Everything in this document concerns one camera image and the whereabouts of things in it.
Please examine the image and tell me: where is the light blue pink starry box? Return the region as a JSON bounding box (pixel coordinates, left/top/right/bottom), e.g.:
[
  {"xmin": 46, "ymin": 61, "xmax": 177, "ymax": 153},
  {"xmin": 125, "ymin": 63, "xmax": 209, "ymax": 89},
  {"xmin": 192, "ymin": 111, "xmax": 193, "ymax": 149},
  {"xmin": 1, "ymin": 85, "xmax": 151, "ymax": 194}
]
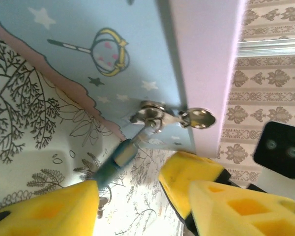
[{"xmin": 0, "ymin": 0, "xmax": 247, "ymax": 158}]

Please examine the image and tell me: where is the aluminium frame post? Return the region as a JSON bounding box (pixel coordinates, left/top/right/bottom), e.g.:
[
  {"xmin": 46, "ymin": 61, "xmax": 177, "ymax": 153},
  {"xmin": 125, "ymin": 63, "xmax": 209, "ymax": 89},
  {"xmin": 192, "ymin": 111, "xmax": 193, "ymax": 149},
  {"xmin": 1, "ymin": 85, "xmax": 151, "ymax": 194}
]
[{"xmin": 236, "ymin": 40, "xmax": 295, "ymax": 58}]

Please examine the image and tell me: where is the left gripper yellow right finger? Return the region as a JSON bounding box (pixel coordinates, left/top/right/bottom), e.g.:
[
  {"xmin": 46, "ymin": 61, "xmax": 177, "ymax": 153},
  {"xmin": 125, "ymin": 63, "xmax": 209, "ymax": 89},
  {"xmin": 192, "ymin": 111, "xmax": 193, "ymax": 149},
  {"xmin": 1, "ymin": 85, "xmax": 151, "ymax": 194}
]
[{"xmin": 188, "ymin": 180, "xmax": 295, "ymax": 236}]

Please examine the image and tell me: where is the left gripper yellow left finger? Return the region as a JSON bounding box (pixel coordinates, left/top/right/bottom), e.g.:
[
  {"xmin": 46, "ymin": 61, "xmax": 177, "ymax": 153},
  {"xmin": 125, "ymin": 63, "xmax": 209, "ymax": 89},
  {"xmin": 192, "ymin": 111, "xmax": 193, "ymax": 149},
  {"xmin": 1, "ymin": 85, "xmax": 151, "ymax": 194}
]
[{"xmin": 0, "ymin": 179, "xmax": 101, "ymax": 236}]

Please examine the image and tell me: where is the silver metal hasp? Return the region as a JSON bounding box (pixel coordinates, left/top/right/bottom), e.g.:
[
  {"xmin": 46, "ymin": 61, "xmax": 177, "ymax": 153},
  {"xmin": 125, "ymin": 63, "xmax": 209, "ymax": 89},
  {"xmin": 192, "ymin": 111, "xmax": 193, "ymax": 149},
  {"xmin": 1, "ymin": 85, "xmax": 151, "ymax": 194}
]
[{"xmin": 129, "ymin": 100, "xmax": 216, "ymax": 134}]

